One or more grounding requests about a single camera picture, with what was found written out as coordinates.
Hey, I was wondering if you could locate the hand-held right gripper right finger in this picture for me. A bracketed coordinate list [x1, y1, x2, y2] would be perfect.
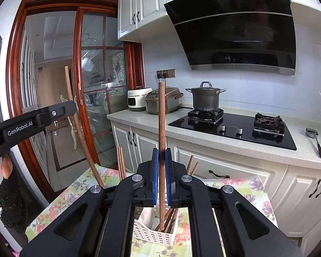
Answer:
[164, 148, 303, 257]

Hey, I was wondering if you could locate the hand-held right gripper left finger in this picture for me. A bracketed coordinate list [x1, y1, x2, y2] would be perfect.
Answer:
[20, 148, 159, 257]

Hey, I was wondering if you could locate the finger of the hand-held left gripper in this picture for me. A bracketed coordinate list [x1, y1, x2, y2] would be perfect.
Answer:
[34, 100, 78, 128]

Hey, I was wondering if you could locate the brown wooden chopstick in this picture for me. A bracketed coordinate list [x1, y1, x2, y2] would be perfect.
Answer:
[158, 82, 167, 232]
[164, 155, 195, 233]
[168, 162, 199, 233]
[64, 66, 105, 189]
[120, 147, 127, 180]
[117, 147, 123, 182]

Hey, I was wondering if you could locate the white plastic utensil basket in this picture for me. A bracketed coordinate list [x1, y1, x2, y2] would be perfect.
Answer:
[132, 206, 180, 245]

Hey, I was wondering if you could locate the person's left forearm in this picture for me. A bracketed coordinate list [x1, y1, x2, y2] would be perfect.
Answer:
[0, 170, 29, 233]

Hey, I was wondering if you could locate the person's left hand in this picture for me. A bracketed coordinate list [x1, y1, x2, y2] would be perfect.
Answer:
[1, 154, 14, 180]

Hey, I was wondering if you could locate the black glass gas cooktop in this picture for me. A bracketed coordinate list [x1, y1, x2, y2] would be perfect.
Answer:
[168, 108, 297, 151]

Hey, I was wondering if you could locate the wooden glass sliding door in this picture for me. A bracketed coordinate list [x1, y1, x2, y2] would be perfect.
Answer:
[73, 6, 130, 166]

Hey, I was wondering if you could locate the white rice cooker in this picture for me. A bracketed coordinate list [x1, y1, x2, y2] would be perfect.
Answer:
[127, 87, 153, 112]

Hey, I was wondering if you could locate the silver rice cooker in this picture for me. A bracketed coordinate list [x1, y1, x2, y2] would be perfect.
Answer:
[144, 86, 184, 115]

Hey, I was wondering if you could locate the floral tablecloth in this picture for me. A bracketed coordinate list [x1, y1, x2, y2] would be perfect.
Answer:
[25, 166, 279, 257]

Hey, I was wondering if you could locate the grey lidded cooking pot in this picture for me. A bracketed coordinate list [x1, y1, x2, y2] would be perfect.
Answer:
[185, 82, 227, 113]

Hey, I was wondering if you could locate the white base cabinet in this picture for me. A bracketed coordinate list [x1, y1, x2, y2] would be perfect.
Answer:
[110, 120, 321, 249]

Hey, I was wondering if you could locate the metal ladle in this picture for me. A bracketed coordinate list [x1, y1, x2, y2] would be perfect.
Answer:
[305, 128, 321, 159]

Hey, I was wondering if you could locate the black range hood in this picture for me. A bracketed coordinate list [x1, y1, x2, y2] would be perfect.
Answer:
[164, 0, 296, 76]

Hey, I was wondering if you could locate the brass wall socket strip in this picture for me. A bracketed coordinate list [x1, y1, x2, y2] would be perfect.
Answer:
[157, 69, 176, 79]

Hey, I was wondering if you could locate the red-brown wooden door frame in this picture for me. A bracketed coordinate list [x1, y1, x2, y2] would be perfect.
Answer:
[6, 0, 145, 201]

